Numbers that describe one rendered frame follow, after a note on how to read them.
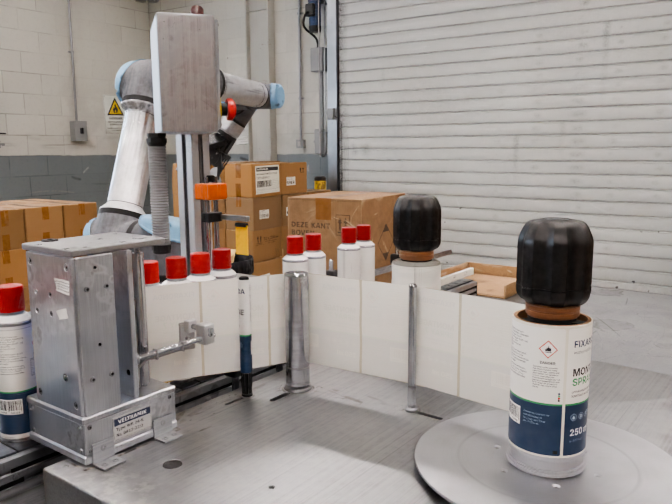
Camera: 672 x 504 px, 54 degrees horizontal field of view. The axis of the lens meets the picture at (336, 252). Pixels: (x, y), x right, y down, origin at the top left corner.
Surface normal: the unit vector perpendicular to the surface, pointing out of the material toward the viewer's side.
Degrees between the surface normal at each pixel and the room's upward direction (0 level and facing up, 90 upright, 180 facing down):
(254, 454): 0
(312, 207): 90
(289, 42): 90
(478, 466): 0
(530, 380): 90
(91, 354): 90
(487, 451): 0
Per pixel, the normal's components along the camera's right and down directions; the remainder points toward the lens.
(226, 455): 0.00, -0.99
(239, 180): -0.52, 0.14
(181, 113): 0.32, 0.15
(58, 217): 0.86, 0.07
